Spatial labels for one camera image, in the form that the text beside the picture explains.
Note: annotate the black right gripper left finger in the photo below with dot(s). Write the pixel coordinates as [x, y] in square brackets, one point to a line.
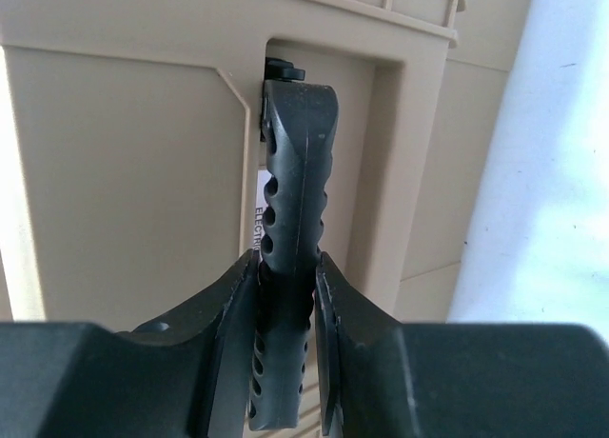
[184, 373]

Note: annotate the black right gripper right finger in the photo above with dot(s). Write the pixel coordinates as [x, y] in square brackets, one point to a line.
[379, 377]

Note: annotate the tan plastic toolbox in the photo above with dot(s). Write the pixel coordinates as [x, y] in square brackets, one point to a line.
[133, 162]

